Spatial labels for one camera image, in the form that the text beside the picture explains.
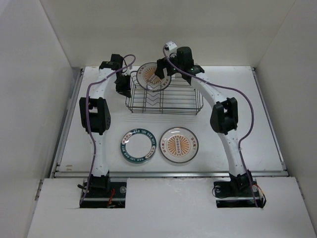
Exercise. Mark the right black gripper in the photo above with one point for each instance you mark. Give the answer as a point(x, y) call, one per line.
point(161, 64)

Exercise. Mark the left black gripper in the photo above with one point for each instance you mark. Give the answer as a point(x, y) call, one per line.
point(125, 90)

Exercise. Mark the orange sunburst plate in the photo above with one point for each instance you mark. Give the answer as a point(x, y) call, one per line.
point(179, 145)
point(147, 79)

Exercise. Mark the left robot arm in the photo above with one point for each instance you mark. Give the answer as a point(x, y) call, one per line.
point(95, 115)

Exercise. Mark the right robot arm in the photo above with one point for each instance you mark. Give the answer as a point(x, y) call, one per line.
point(224, 115)

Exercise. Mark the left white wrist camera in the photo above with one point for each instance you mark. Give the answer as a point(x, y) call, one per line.
point(127, 71)

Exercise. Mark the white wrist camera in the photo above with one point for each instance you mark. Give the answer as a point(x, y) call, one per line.
point(170, 47)
point(127, 71)

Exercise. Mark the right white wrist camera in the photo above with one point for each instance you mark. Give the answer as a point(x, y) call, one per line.
point(170, 47)

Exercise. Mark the wire dish rack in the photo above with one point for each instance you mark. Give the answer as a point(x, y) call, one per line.
point(178, 98)

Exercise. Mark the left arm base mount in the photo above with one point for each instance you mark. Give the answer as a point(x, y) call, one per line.
point(103, 192)

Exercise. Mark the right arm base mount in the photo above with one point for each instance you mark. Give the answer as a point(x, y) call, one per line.
point(227, 197)

